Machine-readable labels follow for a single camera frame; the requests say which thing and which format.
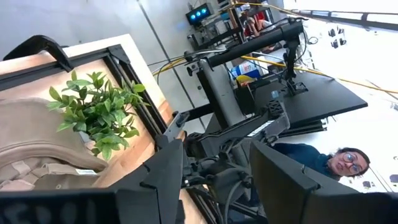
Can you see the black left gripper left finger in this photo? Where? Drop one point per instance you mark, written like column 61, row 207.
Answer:
column 161, row 183

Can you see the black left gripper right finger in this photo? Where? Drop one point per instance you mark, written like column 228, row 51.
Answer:
column 280, row 186

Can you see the green artificial plant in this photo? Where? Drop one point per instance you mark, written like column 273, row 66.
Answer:
column 99, row 112

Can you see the grey metal column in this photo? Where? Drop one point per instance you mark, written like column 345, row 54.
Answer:
column 220, row 90

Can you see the black monitor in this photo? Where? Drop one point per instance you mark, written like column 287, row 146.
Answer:
column 323, row 96

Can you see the blue and white box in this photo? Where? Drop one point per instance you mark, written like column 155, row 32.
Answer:
column 247, row 69

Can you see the black device with blue lights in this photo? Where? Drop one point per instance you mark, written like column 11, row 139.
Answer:
column 199, row 14

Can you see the black table frame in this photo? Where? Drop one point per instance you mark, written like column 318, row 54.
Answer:
column 136, row 93

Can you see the person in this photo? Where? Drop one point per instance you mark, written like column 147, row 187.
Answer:
column 256, row 25
column 311, row 157

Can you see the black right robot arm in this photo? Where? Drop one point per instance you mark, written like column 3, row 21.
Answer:
column 248, row 130

